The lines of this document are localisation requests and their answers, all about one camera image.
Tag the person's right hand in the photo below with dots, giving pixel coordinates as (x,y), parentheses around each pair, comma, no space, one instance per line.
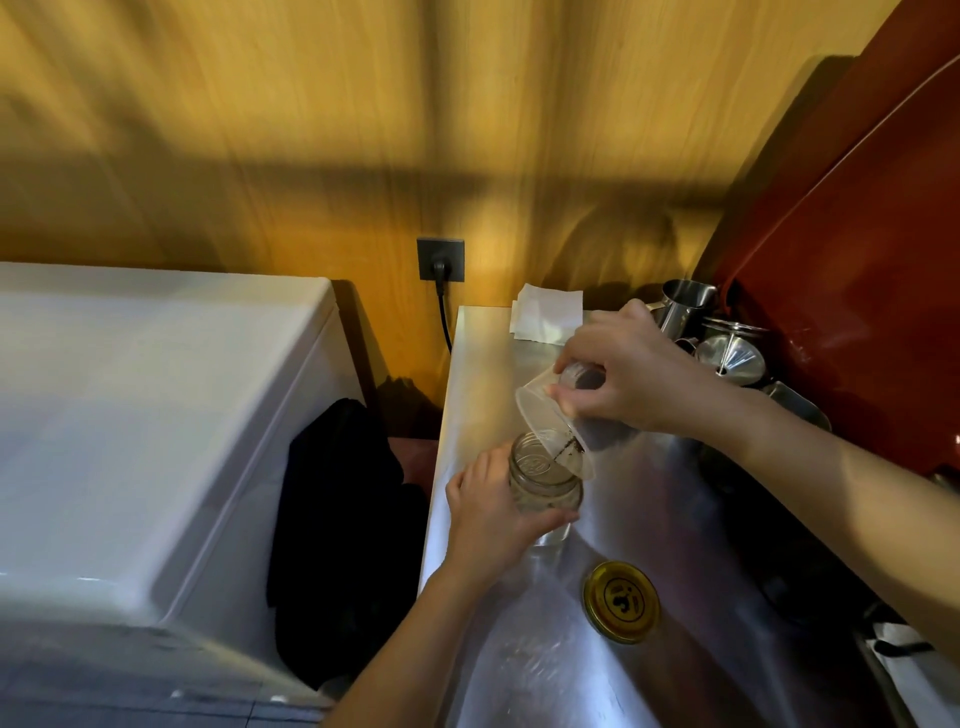
(645,375)

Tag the person's left hand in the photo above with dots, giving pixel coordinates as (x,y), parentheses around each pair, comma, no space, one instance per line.
(484,517)

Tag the person's right thumb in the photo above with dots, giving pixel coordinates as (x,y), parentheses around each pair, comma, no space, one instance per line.
(570,397)

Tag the person's left thumb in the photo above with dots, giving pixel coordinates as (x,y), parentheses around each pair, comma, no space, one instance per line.
(551,521)

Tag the clear glass jar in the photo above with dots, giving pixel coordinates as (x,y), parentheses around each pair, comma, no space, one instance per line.
(544,491)

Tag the clear plastic measuring cup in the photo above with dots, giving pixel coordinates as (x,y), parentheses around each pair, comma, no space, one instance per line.
(540,409)

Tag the person's right forearm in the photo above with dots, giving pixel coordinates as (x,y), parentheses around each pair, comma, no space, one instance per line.
(840,495)

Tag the person's left forearm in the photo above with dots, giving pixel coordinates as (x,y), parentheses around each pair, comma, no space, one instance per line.
(405,652)

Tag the white folded paper towel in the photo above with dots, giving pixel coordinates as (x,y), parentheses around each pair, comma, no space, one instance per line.
(546,311)

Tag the gold jar lid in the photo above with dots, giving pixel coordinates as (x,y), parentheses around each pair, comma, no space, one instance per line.
(622,602)

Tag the steel milk pitcher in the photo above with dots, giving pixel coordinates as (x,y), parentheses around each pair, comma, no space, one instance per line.
(682,300)

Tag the steel funnel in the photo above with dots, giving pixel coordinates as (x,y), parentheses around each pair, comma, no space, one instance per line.
(731,358)

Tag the steel round container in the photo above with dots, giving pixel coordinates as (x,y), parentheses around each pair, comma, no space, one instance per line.
(739,328)

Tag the steel scoop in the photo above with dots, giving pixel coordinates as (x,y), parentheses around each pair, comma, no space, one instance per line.
(799,405)

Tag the black drip tray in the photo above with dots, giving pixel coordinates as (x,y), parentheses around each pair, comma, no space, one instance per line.
(780,547)

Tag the red coffee machine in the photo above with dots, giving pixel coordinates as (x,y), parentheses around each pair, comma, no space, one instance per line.
(862,262)

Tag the white chest freezer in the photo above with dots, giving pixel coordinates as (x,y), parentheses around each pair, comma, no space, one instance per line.
(135,450)

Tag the grey wall socket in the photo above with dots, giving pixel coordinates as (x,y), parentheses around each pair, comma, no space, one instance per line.
(441,259)

